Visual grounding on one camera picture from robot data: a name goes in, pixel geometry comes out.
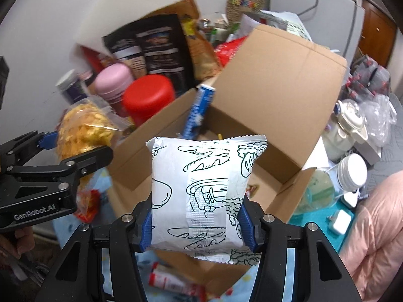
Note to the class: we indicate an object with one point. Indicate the white refrigerator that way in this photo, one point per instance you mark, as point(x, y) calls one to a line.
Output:
point(336, 24)

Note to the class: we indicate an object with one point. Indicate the pink lidded jar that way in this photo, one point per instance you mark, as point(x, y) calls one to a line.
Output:
point(110, 85)

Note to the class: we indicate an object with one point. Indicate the red white spicy strip packet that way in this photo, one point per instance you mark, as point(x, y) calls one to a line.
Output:
point(166, 278)

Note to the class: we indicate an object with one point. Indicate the red lidded canister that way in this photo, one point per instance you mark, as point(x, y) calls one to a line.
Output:
point(146, 96)

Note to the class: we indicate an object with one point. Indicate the white lidded glass jar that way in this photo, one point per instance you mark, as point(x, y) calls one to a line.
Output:
point(351, 173)

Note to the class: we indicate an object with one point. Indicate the brown wooden door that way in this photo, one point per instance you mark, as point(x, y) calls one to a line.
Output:
point(378, 34)

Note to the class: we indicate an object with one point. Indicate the open cardboard box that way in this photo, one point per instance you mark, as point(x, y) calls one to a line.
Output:
point(278, 85)

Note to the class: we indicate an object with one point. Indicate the red gold sausage packet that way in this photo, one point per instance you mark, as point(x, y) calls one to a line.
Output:
point(88, 205)

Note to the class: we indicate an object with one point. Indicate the white charger adapter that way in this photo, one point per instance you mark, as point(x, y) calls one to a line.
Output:
point(339, 222)

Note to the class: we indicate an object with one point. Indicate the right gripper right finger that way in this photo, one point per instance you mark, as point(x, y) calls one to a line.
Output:
point(249, 218)

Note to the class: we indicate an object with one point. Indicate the black coffee bag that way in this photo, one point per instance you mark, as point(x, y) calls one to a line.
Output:
point(154, 45)

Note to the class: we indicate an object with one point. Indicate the pink puffer jacket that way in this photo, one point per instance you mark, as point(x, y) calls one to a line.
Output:
point(372, 252)

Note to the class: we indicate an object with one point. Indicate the green red crinkled snack packet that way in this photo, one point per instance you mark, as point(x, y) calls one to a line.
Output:
point(251, 190)

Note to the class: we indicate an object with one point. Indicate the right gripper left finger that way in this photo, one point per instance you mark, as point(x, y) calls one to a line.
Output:
point(141, 232)

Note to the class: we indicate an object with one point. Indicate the red snack bag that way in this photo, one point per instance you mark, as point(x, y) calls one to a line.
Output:
point(225, 51)

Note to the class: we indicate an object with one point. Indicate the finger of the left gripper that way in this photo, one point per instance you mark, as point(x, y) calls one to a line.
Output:
point(20, 150)
point(80, 165)

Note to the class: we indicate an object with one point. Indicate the person's left hand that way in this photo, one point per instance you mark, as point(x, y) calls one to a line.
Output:
point(18, 242)

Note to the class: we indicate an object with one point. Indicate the white bread snack bag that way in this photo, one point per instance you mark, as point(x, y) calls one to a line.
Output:
point(197, 190)

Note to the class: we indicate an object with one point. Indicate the brown kraft snack bag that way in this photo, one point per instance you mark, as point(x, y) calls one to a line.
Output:
point(206, 64)

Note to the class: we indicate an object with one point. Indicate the green liquid glass bottle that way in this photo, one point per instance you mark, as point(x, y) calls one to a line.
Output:
point(319, 194)

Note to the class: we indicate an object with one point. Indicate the blue white tablet tube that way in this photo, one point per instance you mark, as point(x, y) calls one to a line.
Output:
point(198, 111)

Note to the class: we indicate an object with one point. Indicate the clear bag yellow puffs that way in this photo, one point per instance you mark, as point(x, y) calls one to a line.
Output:
point(88, 124)

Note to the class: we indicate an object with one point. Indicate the clear plastic bag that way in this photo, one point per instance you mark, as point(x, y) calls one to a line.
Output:
point(379, 115)

